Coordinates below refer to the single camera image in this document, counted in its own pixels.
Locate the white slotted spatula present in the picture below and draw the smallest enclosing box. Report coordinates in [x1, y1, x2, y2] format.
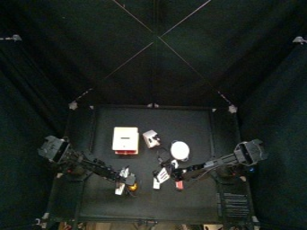
[155, 166, 171, 184]

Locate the cream box with orange lid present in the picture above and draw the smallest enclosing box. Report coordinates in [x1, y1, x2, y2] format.
[111, 126, 140, 155]

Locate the white bowl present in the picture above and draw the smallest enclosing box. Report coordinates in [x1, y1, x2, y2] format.
[169, 140, 192, 162]

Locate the thin white cord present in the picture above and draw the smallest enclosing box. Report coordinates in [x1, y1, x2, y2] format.
[157, 37, 235, 104]
[73, 41, 155, 102]

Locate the white toy box appliance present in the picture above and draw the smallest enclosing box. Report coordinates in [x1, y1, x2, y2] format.
[141, 129, 161, 149]

